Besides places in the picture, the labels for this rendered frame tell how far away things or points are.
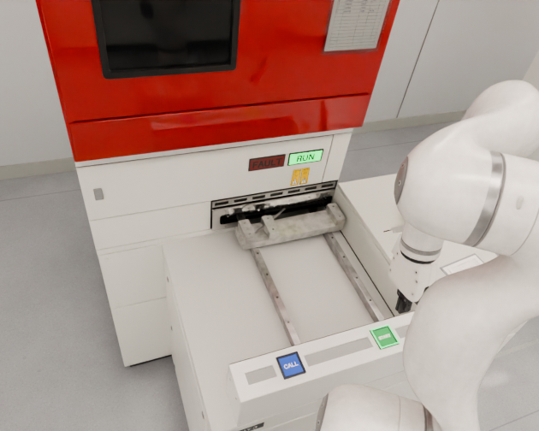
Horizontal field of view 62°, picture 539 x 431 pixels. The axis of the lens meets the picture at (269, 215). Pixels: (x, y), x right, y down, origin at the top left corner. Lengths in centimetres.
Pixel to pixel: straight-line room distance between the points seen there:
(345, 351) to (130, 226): 73
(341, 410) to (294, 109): 81
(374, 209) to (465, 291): 101
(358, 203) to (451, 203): 108
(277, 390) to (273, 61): 77
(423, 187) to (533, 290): 15
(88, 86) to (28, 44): 166
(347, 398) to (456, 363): 19
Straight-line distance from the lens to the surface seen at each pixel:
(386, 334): 123
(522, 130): 56
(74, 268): 258
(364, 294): 143
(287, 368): 112
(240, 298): 138
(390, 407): 70
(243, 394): 108
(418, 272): 98
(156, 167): 129
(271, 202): 150
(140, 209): 139
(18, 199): 304
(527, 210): 47
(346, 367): 116
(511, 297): 53
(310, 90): 124
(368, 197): 156
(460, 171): 46
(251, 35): 110
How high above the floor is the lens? 195
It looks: 44 degrees down
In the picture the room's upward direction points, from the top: 9 degrees clockwise
